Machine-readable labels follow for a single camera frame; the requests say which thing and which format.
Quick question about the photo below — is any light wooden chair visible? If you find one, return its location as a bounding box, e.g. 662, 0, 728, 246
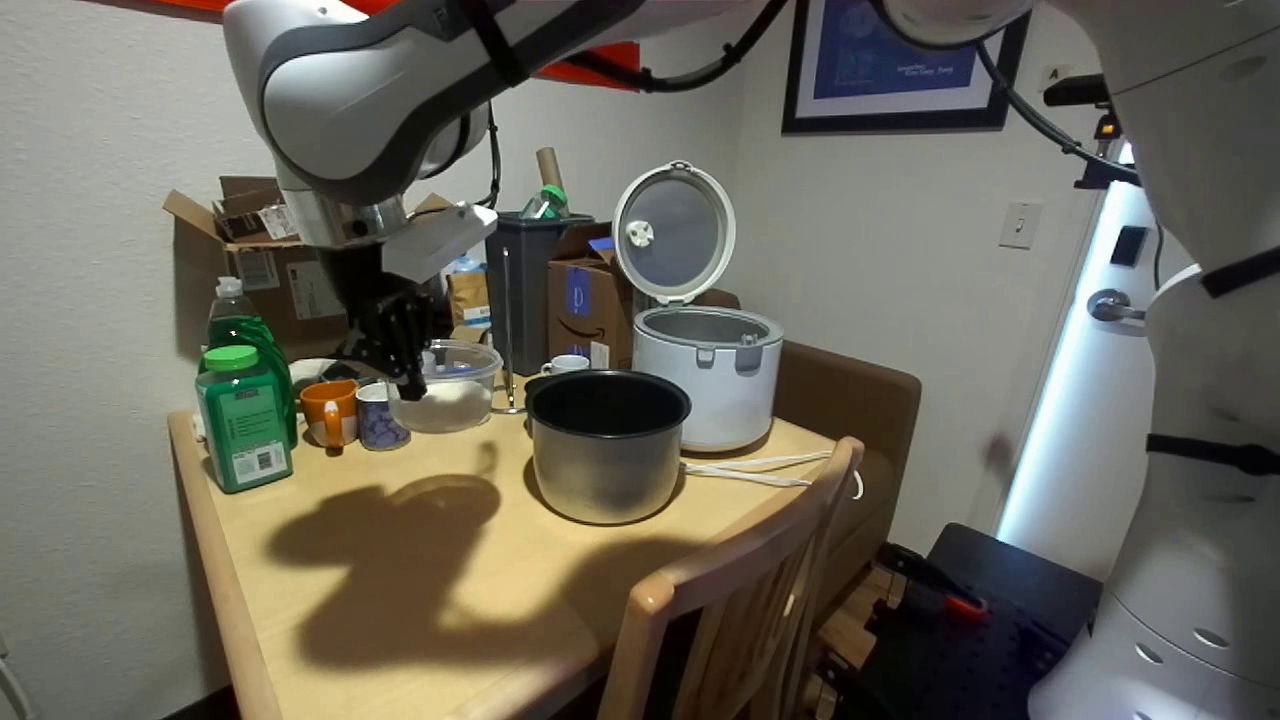
594, 434, 869, 720

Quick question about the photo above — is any white rice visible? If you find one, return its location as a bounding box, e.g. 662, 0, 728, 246
417, 376, 492, 434

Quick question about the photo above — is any metal pot black interior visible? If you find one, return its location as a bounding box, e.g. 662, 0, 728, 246
522, 368, 695, 534

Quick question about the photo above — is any black door keypad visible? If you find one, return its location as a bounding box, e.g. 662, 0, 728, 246
1104, 220, 1153, 274

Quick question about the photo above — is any green square soap bottle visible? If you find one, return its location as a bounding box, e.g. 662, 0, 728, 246
194, 346, 295, 499

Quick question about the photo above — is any green round bottle white cap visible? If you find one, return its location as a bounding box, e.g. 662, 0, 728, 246
199, 274, 300, 452

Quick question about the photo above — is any small white cup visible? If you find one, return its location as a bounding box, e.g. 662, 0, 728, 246
535, 350, 598, 380

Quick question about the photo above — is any dark brown wooden chair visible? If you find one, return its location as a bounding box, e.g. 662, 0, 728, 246
770, 337, 923, 632

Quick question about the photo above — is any white power cable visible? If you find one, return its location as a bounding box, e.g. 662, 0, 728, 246
678, 449, 840, 493

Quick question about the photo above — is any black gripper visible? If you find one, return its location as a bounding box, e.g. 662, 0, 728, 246
329, 246, 456, 392

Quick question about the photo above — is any green bottle in bin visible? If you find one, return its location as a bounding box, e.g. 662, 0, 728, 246
518, 179, 576, 229

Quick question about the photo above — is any framed blue picture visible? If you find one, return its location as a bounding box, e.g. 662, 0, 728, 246
775, 0, 1040, 136

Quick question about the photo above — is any orange handled clamp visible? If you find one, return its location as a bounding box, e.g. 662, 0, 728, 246
875, 536, 998, 628

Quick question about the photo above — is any small tan carton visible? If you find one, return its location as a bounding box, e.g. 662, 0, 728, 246
445, 265, 496, 354

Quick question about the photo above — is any open cardboard box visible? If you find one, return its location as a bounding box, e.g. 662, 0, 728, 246
158, 174, 456, 363

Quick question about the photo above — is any silver door handle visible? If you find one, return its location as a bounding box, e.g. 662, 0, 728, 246
1083, 284, 1166, 333

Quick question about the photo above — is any white light switch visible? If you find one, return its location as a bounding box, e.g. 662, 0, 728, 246
998, 196, 1043, 251

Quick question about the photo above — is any black trash bin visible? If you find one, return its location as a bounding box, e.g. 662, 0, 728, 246
481, 208, 599, 380

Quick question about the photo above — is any brown shipping box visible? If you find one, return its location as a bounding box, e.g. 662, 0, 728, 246
545, 233, 639, 376

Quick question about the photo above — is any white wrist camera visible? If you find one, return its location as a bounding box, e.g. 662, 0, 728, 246
376, 196, 499, 284

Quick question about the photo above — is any white rice cooker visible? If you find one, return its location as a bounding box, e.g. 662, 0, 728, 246
610, 160, 788, 462

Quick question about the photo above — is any cardboard tube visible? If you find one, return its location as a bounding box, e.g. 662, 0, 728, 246
532, 144, 570, 196

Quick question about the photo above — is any blue patterned mug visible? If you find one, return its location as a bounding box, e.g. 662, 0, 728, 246
348, 380, 417, 456

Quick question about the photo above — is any black camera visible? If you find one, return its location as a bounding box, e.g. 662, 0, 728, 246
1040, 69, 1120, 114

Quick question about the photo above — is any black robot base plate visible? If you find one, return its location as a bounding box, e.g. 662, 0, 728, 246
854, 522, 1109, 720

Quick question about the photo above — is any orange mug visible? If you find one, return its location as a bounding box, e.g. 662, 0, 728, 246
292, 376, 363, 462

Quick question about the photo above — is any red wall banner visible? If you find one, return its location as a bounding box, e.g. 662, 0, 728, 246
91, 0, 645, 98

